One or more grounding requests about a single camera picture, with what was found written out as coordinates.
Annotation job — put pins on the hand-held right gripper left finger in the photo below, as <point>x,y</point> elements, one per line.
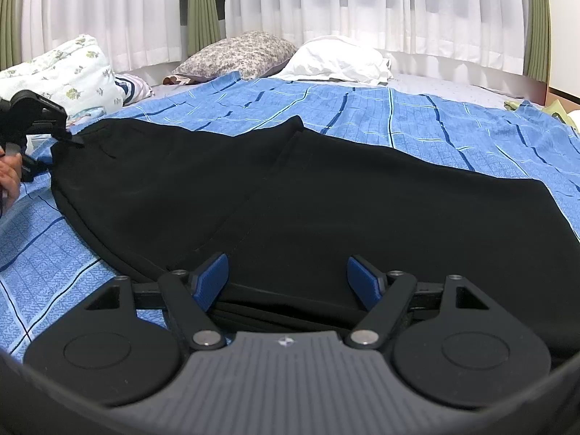
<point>209,281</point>

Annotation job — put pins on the yellow-green cloth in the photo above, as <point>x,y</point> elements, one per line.
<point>550,109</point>

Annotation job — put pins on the blue checked blanket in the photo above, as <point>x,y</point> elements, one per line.
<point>408,118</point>

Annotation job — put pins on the person's left hand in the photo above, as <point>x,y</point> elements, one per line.
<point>9,174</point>

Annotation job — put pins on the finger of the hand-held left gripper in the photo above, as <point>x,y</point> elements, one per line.
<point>32,166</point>
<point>43,108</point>

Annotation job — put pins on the small brown cloth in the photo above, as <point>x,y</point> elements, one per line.
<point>176,80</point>

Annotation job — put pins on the white sheer curtain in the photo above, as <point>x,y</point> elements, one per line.
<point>371,9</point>
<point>99,9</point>

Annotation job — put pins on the navy striped white cloth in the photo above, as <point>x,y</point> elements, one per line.
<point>133,88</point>

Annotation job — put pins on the white bed sheet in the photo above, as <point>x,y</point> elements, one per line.
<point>453,86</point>

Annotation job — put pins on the white floral quilt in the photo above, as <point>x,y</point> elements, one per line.
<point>72,77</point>

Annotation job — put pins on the white pillow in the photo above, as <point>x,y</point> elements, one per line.
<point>337,61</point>

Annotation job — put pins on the green curtain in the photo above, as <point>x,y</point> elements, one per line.
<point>10,13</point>
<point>538,18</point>
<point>205,4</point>

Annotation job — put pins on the floral pillow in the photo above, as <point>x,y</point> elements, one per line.
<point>235,54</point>

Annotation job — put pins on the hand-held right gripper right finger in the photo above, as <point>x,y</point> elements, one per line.
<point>365,281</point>

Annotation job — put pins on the wooden bed frame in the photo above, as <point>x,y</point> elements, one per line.
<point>562,93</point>

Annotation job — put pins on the black pants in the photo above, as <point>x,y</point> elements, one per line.
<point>317,199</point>

